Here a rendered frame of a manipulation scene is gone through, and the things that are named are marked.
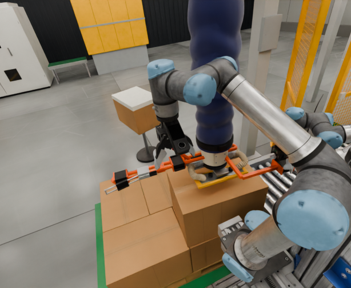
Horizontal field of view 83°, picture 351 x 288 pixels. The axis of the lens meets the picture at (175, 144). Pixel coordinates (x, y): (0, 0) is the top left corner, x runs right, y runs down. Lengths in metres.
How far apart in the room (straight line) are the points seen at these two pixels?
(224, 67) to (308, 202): 0.38
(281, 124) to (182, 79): 0.27
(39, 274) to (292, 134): 2.51
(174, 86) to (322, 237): 0.45
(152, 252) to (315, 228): 1.30
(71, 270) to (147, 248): 1.03
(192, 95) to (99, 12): 7.70
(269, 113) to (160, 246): 1.32
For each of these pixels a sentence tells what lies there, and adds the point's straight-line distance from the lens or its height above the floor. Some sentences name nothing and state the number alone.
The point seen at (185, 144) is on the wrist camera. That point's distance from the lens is 0.59.
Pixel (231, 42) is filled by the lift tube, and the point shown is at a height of 1.83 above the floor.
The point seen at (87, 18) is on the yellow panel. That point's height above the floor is 1.79.
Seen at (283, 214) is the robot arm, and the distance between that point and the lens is 0.50.
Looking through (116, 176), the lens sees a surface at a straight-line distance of 1.23.
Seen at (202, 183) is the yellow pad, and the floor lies 1.07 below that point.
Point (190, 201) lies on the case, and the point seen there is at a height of 0.94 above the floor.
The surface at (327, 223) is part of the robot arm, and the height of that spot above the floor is 1.64.
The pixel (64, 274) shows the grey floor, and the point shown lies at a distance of 2.51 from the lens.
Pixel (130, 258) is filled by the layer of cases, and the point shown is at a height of 0.54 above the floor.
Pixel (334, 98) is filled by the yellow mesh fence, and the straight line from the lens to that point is 2.65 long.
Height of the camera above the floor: 2.01
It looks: 36 degrees down
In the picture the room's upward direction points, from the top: 8 degrees counter-clockwise
